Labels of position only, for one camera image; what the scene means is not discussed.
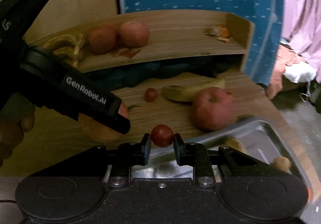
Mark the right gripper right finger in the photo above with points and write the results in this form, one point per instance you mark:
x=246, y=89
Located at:
x=201, y=160

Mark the pink curtain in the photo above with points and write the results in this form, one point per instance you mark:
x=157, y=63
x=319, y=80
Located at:
x=301, y=27

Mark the wooden desk shelf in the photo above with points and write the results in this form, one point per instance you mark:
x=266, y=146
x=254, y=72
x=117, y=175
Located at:
x=173, y=34

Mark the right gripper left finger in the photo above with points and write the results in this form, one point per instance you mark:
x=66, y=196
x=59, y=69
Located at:
x=121, y=160

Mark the brown kiwi near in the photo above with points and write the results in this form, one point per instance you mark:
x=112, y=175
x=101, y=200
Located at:
x=282, y=163

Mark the yellow banana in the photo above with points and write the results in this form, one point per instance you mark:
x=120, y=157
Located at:
x=187, y=93

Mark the red apple on shelf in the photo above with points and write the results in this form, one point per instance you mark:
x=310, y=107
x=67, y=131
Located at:
x=134, y=34

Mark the orange blanket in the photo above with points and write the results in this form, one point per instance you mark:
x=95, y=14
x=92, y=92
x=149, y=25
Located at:
x=285, y=57

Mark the operator left hand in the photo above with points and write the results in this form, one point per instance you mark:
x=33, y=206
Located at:
x=17, y=118

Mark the stainless steel tray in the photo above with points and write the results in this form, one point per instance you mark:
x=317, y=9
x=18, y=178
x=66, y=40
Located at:
x=261, y=139

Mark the cherry tomato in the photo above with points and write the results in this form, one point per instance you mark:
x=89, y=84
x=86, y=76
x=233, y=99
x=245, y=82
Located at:
x=150, y=95
x=162, y=135

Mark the orange peel scraps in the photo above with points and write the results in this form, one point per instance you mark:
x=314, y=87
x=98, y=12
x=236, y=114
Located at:
x=221, y=33

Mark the banana bunch on shelf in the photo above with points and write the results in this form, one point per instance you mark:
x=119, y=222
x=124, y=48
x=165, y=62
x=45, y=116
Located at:
x=67, y=47

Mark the white pillow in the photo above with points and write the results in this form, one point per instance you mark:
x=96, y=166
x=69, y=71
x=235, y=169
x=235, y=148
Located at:
x=300, y=73

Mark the orange-red apple on shelf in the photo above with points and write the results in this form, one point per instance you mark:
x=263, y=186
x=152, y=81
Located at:
x=103, y=40

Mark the red apple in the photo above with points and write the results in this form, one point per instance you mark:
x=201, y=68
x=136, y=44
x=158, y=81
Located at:
x=212, y=109
x=134, y=34

